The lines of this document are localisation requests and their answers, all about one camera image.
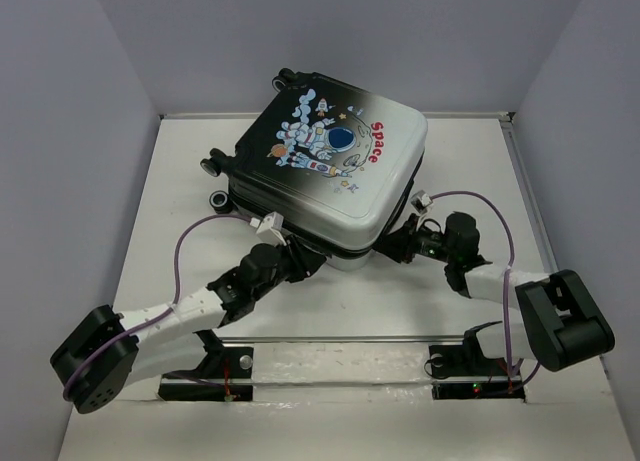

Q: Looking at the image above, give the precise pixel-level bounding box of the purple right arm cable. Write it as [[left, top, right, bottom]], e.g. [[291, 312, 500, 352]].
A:
[[429, 190, 540, 386]]

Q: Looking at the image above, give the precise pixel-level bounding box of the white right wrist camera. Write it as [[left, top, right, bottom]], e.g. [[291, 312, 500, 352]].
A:
[[409, 190, 433, 216]]

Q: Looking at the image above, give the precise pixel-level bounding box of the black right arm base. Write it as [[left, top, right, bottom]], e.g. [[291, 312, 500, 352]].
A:
[[423, 322, 526, 401]]

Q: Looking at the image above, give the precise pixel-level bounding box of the small space print suitcase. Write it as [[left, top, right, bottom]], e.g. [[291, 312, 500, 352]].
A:
[[201, 68, 428, 271]]

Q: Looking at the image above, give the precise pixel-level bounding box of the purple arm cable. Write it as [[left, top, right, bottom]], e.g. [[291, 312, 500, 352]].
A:
[[62, 214, 256, 403], [429, 190, 540, 386]]

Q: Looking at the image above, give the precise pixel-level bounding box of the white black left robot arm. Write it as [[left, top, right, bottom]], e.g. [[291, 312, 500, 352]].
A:
[[50, 236, 327, 414]]

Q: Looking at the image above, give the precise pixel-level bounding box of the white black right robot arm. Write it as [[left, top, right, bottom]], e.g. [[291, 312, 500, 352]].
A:
[[375, 212, 615, 373]]

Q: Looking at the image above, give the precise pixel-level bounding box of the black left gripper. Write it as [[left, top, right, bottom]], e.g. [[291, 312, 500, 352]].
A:
[[252, 234, 325, 300]]

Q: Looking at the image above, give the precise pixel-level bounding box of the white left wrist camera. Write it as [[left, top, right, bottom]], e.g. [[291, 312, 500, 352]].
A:
[[249, 212, 286, 246]]

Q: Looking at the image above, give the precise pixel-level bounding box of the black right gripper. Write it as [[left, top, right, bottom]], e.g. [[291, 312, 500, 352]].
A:
[[372, 211, 455, 264]]

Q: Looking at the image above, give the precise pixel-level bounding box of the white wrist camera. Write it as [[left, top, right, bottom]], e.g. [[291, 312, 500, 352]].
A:
[[409, 190, 433, 216], [249, 212, 286, 246]]

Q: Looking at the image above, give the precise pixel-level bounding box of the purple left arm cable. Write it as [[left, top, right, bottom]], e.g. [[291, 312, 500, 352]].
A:
[[62, 214, 256, 403]]

